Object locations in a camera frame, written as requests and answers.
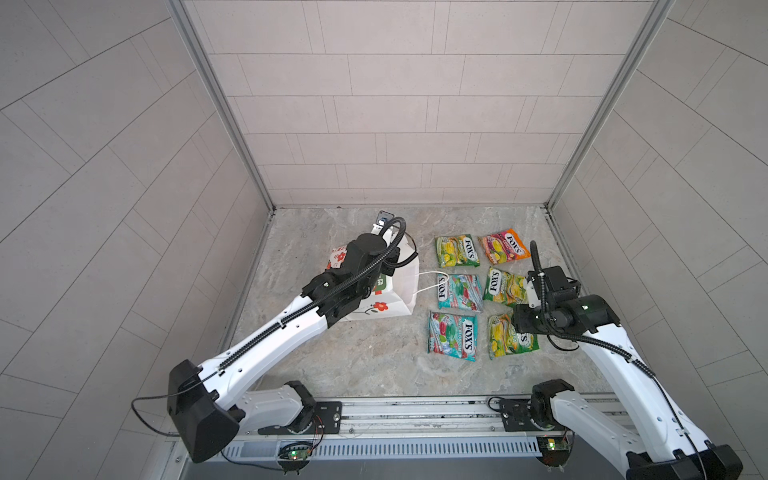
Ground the white floral paper bag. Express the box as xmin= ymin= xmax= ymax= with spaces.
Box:
xmin=342 ymin=258 xmax=448 ymax=321

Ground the orange pink Fox's candy bag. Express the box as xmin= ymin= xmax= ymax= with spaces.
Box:
xmin=479 ymin=229 xmax=531 ymax=265

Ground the teal mint Fox's candy bag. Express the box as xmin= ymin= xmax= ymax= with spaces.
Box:
xmin=437 ymin=274 xmax=483 ymax=312

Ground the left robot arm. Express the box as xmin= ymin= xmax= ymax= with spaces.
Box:
xmin=167 ymin=217 xmax=405 ymax=463

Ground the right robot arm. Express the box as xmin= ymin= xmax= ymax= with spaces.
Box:
xmin=512 ymin=262 xmax=743 ymax=479

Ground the right circuit board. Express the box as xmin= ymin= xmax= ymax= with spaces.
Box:
xmin=536 ymin=436 xmax=572 ymax=469

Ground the circuit board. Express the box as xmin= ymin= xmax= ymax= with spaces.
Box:
xmin=277 ymin=441 xmax=314 ymax=474
xmin=536 ymin=436 xmax=572 ymax=469

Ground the left circuit board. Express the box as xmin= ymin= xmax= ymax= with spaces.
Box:
xmin=277 ymin=441 xmax=314 ymax=474

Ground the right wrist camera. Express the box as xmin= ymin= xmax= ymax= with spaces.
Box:
xmin=524 ymin=280 xmax=541 ymax=309

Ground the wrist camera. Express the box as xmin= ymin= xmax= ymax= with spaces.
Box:
xmin=524 ymin=280 xmax=541 ymax=309
xmin=371 ymin=210 xmax=394 ymax=234

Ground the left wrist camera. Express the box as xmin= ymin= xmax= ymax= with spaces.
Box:
xmin=371 ymin=210 xmax=394 ymax=234

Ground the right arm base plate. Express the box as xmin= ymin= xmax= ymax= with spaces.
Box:
xmin=490 ymin=397 xmax=570 ymax=435

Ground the aluminium mounting rail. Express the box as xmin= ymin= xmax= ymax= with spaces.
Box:
xmin=167 ymin=392 xmax=670 ymax=443

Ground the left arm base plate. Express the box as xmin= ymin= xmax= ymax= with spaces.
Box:
xmin=258 ymin=401 xmax=343 ymax=435

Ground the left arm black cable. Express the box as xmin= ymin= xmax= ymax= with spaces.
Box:
xmin=130 ymin=371 xmax=319 ymax=472

